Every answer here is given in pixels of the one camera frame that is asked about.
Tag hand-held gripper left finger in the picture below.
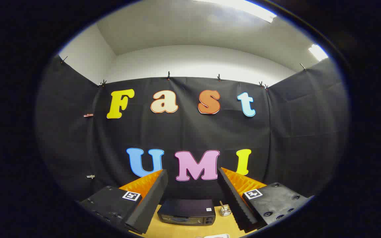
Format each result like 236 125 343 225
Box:
78 169 169 235

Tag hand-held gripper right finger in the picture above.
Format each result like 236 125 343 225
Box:
217 167 312 233

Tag black toaster oven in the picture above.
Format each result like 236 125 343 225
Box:
157 199 216 226

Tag row of black cloth clips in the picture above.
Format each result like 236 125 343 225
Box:
60 56 307 90

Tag small ceiling light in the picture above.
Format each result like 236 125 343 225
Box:
308 44 329 61

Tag long ceiling light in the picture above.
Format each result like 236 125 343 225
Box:
194 0 277 23

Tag small wire holder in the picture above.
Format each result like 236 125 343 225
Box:
219 201 232 217

